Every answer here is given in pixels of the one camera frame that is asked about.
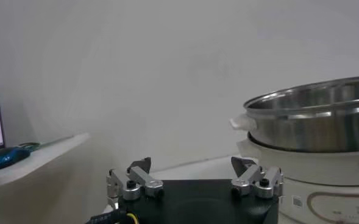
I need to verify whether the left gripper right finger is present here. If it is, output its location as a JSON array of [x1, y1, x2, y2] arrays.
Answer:
[[230, 156, 284, 200]]

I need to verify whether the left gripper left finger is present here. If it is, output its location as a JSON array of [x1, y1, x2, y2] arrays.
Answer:
[[105, 156, 165, 211]]

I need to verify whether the stainless steel steamer basket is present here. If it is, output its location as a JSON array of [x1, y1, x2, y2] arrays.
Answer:
[[229, 75, 359, 153]]

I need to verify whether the white electric cooker base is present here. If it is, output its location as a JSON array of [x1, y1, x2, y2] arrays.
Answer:
[[235, 138, 359, 224]]

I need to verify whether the white side table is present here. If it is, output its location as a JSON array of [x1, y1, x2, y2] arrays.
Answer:
[[0, 132, 91, 191]]

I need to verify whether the blue computer mouse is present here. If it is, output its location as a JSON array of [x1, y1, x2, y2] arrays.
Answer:
[[0, 147, 31, 172]]

